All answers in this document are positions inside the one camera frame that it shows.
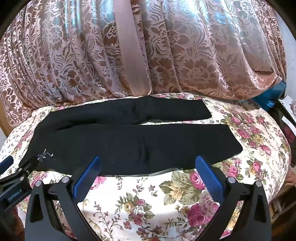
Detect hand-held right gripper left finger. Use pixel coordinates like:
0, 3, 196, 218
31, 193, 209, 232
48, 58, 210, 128
24, 155, 102, 241

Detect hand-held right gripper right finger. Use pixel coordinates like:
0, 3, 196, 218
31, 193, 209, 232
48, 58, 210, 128
195, 155, 271, 241

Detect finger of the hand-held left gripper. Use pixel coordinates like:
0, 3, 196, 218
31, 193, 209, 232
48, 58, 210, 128
13, 154, 46, 181
0, 156, 14, 174

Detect black pants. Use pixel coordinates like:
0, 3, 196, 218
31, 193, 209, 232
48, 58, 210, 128
27, 96, 244, 176

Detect floral bed sheet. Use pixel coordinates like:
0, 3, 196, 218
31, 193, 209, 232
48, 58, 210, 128
0, 92, 292, 241

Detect wooden furniture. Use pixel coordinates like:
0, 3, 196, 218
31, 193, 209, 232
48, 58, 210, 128
269, 171, 296, 219

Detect blue plastic box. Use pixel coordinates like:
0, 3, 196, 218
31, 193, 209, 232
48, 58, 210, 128
252, 80, 287, 112

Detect brown floral brocade curtain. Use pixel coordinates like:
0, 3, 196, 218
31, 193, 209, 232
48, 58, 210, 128
0, 0, 287, 128

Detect plain pink curtain strip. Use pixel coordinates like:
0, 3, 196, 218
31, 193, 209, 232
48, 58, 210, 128
108, 0, 153, 97

